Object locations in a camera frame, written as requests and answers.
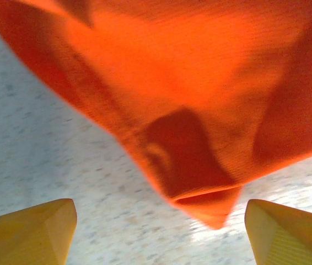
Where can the orange t-shirt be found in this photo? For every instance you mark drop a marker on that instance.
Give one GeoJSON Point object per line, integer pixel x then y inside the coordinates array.
{"type": "Point", "coordinates": [172, 82]}

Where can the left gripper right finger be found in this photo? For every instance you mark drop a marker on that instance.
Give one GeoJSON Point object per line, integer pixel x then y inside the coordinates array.
{"type": "Point", "coordinates": [288, 237]}

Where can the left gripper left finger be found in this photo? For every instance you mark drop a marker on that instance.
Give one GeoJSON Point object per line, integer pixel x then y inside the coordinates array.
{"type": "Point", "coordinates": [26, 234]}

